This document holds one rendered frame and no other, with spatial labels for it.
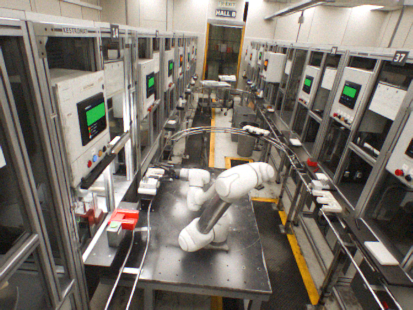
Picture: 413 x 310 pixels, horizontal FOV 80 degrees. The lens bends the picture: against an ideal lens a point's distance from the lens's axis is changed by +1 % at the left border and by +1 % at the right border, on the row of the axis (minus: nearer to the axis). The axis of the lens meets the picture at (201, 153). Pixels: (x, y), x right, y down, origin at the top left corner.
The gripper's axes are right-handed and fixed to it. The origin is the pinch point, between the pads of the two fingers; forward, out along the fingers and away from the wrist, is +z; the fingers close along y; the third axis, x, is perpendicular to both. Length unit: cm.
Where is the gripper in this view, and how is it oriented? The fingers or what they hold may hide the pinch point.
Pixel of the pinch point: (152, 171)
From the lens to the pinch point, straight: 180.2
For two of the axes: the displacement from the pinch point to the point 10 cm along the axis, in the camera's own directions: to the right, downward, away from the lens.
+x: -0.6, 4.3, -9.0
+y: 0.8, -9.0, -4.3
